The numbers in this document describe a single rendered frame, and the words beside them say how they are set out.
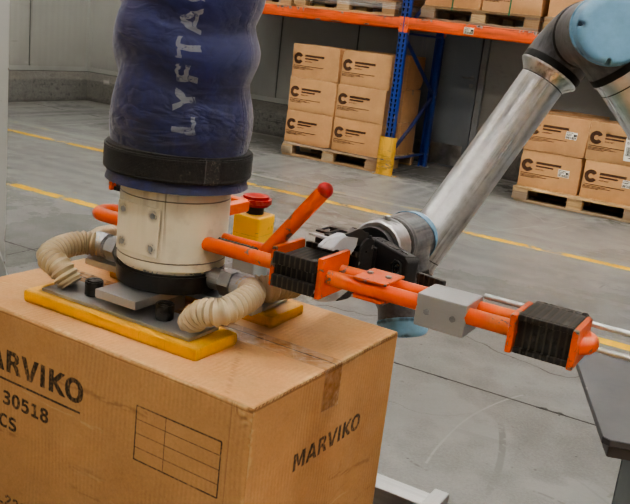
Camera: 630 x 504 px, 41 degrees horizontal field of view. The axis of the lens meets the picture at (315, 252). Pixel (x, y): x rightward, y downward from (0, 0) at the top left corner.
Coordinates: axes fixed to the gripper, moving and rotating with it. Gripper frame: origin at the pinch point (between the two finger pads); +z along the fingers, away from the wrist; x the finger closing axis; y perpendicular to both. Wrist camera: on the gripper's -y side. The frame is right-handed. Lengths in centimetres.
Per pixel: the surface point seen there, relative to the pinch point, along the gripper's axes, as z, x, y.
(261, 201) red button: -49, -4, 44
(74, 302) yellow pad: 13.5, -11.4, 34.5
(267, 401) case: 17.4, -12.9, -3.8
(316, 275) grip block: 3.9, 0.5, -1.0
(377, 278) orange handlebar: 1.3, 1.7, -8.9
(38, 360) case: 19.6, -19.3, 34.9
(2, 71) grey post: -166, -5, 270
